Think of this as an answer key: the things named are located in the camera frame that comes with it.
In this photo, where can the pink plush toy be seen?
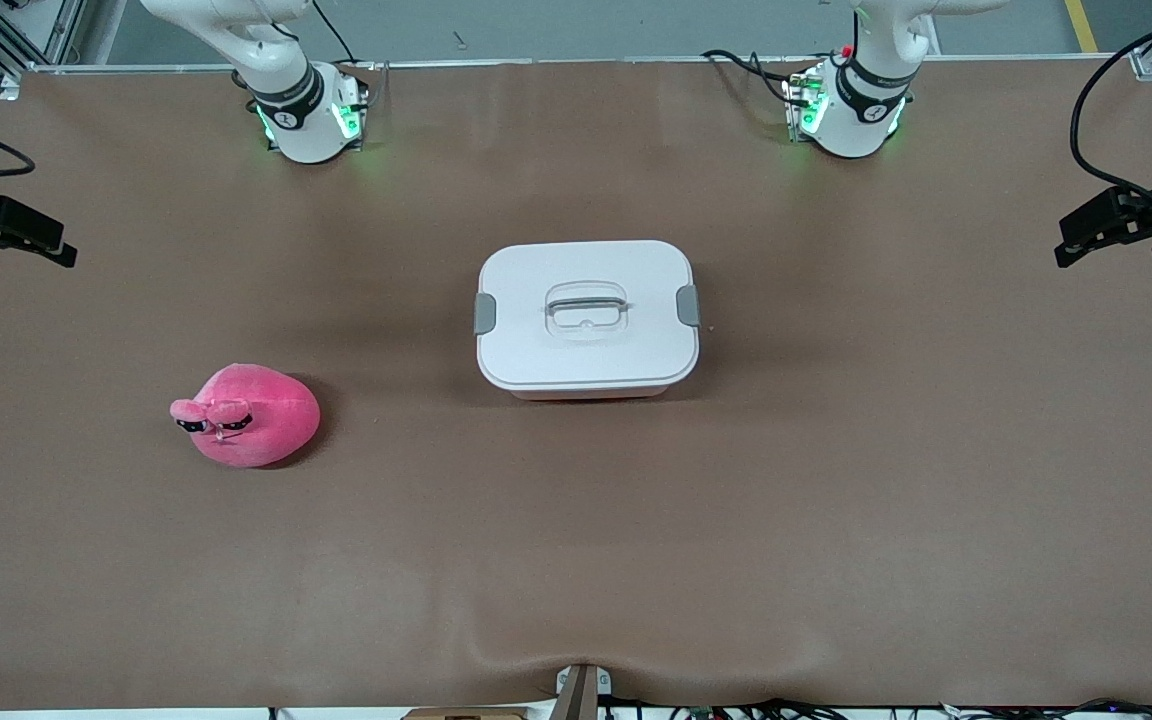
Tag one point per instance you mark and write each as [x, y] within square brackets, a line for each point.
[261, 415]

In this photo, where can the white box lid grey latches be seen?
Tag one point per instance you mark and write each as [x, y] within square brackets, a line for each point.
[586, 350]

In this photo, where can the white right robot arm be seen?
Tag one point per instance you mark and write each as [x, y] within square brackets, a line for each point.
[301, 130]

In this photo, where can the pink plastic box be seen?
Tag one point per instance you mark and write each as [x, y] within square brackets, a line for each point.
[586, 394]

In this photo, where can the brown table mat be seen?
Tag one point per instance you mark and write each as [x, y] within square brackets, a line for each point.
[576, 550]

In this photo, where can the cardboard piece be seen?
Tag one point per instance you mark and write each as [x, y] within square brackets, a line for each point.
[466, 714]

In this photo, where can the silver table edge rail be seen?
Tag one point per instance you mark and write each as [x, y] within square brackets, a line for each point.
[576, 62]

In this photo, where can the metal table clamp bracket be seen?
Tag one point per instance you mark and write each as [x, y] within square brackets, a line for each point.
[581, 692]

